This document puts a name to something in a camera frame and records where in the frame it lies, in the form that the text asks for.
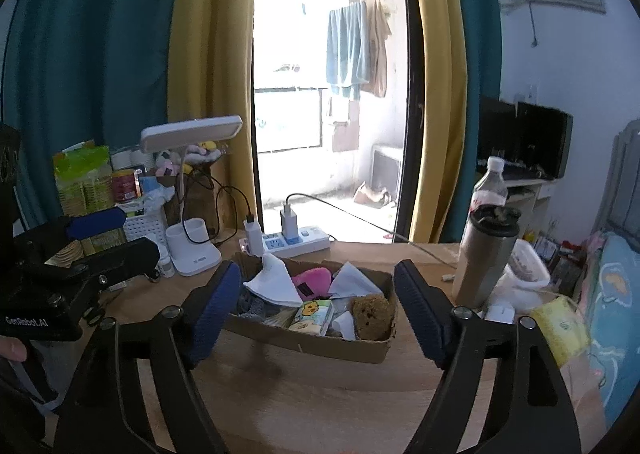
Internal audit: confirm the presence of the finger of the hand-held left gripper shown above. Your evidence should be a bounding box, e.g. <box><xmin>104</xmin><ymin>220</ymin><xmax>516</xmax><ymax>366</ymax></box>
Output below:
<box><xmin>30</xmin><ymin>235</ymin><xmax>161</xmax><ymax>296</ymax></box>
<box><xmin>15</xmin><ymin>207</ymin><xmax>127</xmax><ymax>256</ymax></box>

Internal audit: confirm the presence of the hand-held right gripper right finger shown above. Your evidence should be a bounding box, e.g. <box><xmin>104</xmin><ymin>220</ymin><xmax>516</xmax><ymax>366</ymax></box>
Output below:
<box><xmin>393</xmin><ymin>259</ymin><xmax>583</xmax><ymax>454</ymax></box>

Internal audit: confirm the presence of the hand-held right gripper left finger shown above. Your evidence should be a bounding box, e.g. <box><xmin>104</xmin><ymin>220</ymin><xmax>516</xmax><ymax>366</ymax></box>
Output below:
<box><xmin>52</xmin><ymin>259</ymin><xmax>243</xmax><ymax>454</ymax></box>

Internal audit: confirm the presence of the grey knit cloth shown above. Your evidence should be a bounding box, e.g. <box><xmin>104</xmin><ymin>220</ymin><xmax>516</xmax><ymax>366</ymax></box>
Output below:
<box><xmin>238</xmin><ymin>289</ymin><xmax>274</xmax><ymax>321</ymax></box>

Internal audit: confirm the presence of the brown sponge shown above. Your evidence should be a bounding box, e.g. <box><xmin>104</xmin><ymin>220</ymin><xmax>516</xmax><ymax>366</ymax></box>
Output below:
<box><xmin>349</xmin><ymin>295</ymin><xmax>396</xmax><ymax>341</ymax></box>

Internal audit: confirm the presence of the white cloth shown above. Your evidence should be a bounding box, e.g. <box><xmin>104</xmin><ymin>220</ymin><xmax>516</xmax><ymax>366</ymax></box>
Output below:
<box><xmin>243</xmin><ymin>253</ymin><xmax>301</xmax><ymax>308</ymax></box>
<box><xmin>327</xmin><ymin>261</ymin><xmax>384</xmax><ymax>300</ymax></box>

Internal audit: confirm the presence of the duck print tissue pack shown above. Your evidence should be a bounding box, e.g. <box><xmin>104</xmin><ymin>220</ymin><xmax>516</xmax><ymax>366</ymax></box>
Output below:
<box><xmin>289</xmin><ymin>299</ymin><xmax>335</xmax><ymax>335</ymax></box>

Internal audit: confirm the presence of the pink plush toy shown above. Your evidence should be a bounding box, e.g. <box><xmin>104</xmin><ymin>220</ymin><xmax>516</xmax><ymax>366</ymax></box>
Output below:
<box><xmin>291</xmin><ymin>267</ymin><xmax>334</xmax><ymax>300</ymax></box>

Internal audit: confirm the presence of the cardboard box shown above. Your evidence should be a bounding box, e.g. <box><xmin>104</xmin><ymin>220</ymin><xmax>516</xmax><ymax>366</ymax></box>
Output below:
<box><xmin>222</xmin><ymin>251</ymin><xmax>399</xmax><ymax>365</ymax></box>

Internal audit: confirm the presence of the person's left hand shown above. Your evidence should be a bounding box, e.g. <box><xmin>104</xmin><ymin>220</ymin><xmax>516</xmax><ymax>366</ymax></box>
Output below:
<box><xmin>0</xmin><ymin>335</ymin><xmax>29</xmax><ymax>363</ymax></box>

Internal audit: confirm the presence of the white plastic basket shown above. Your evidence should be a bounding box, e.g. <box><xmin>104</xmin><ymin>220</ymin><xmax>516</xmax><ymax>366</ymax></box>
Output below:
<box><xmin>122</xmin><ymin>199</ymin><xmax>169</xmax><ymax>243</ymax></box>

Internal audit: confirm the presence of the small white bottle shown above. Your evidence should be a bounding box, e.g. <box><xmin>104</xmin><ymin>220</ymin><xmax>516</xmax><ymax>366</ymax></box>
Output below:
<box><xmin>157</xmin><ymin>247</ymin><xmax>176</xmax><ymax>279</ymax></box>

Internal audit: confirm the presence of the green package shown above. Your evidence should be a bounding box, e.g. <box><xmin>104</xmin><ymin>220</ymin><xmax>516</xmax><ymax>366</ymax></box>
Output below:
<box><xmin>53</xmin><ymin>139</ymin><xmax>129</xmax><ymax>256</ymax></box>

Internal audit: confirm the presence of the red can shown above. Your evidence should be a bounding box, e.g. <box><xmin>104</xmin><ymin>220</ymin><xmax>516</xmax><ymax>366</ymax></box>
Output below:
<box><xmin>111</xmin><ymin>168</ymin><xmax>144</xmax><ymax>203</ymax></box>

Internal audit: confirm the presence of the clear plastic bag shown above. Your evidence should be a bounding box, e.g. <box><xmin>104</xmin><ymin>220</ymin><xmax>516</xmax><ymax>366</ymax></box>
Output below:
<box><xmin>260</xmin><ymin>307</ymin><xmax>302</xmax><ymax>331</ymax></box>

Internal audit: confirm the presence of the white crumpled plastic bag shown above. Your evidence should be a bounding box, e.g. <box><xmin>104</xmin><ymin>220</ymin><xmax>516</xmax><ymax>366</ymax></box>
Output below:
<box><xmin>142</xmin><ymin>184</ymin><xmax>176</xmax><ymax>206</ymax></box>

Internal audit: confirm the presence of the steel tumbler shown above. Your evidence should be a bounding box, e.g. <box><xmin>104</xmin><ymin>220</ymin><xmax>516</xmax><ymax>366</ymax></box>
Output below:
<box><xmin>452</xmin><ymin>204</ymin><xmax>522</xmax><ymax>310</ymax></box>

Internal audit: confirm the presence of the small white device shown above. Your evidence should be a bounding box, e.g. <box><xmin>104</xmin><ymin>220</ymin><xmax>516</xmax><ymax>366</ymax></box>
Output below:
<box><xmin>483</xmin><ymin>303</ymin><xmax>516</xmax><ymax>325</ymax></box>

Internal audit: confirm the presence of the brown paper bag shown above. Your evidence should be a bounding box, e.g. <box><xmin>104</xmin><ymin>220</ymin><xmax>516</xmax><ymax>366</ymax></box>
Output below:
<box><xmin>165</xmin><ymin>169</ymin><xmax>221</xmax><ymax>238</ymax></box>

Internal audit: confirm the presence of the white and blue charger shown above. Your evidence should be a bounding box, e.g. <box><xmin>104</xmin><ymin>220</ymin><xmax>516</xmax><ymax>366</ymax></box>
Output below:
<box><xmin>279</xmin><ymin>204</ymin><xmax>301</xmax><ymax>238</ymax></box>

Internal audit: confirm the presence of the white power strip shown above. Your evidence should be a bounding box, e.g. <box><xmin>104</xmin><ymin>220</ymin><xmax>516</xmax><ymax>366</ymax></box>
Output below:
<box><xmin>240</xmin><ymin>227</ymin><xmax>331</xmax><ymax>255</ymax></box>

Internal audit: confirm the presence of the bag of plush toys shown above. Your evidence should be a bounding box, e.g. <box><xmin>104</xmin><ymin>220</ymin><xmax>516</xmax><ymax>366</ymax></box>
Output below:
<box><xmin>155</xmin><ymin>138</ymin><xmax>224</xmax><ymax>178</ymax></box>

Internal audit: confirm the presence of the white desk lamp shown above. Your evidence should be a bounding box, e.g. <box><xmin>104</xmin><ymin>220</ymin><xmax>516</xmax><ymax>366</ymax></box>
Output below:
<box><xmin>140</xmin><ymin>115</ymin><xmax>244</xmax><ymax>278</ymax></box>

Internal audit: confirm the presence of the grey appliance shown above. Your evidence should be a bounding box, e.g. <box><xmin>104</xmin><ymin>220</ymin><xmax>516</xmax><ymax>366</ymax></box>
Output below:
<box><xmin>371</xmin><ymin>144</ymin><xmax>405</xmax><ymax>200</ymax></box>

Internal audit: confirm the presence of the yellow tissue pack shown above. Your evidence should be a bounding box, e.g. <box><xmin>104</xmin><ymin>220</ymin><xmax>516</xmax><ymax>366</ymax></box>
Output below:
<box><xmin>530</xmin><ymin>297</ymin><xmax>591</xmax><ymax>368</ymax></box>

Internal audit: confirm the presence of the clear water bottle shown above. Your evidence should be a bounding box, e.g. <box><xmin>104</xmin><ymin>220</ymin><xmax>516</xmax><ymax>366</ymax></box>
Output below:
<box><xmin>471</xmin><ymin>157</ymin><xmax>510</xmax><ymax>213</ymax></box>

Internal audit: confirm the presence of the white television stand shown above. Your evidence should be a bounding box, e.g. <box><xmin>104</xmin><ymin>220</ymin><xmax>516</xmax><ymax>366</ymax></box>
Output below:
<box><xmin>502</xmin><ymin>174</ymin><xmax>559</xmax><ymax>216</ymax></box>

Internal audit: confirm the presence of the teal curtain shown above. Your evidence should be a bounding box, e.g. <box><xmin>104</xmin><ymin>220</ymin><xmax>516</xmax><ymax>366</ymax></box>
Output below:
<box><xmin>0</xmin><ymin>0</ymin><xmax>194</xmax><ymax>157</ymax></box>
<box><xmin>440</xmin><ymin>0</ymin><xmax>503</xmax><ymax>243</ymax></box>

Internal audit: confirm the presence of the blue printed blanket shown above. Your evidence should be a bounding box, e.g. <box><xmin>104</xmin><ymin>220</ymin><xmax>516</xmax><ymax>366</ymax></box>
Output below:
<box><xmin>582</xmin><ymin>231</ymin><xmax>640</xmax><ymax>431</ymax></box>

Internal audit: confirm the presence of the black television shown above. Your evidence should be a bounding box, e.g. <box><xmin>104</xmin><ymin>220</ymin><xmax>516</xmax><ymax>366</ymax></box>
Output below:
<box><xmin>479</xmin><ymin>97</ymin><xmax>575</xmax><ymax>180</ymax></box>

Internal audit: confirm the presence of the yellow curtain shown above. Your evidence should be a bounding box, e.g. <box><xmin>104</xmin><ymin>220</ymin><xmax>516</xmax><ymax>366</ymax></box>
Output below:
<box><xmin>407</xmin><ymin>0</ymin><xmax>469</xmax><ymax>244</ymax></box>
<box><xmin>167</xmin><ymin>0</ymin><xmax>261</xmax><ymax>241</ymax></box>

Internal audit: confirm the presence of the grey bed headboard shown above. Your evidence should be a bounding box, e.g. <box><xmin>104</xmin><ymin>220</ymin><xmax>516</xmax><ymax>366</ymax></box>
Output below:
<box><xmin>592</xmin><ymin>120</ymin><xmax>640</xmax><ymax>236</ymax></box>

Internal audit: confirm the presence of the brown hanging garment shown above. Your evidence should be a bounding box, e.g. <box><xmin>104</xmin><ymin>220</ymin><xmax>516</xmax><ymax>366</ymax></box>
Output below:
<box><xmin>361</xmin><ymin>0</ymin><xmax>393</xmax><ymax>99</ymax></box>

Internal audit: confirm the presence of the blue hanging towel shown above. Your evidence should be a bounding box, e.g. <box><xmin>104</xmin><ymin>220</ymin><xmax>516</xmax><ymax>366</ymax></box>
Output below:
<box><xmin>326</xmin><ymin>1</ymin><xmax>370</xmax><ymax>103</ymax></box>

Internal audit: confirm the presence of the grey cable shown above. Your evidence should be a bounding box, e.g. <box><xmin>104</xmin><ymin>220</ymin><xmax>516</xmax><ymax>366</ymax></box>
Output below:
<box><xmin>285</xmin><ymin>193</ymin><xmax>459</xmax><ymax>268</ymax></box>

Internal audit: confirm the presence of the black cable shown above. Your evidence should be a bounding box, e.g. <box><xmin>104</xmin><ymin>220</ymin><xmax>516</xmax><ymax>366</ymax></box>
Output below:
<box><xmin>182</xmin><ymin>173</ymin><xmax>257</xmax><ymax>242</ymax></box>

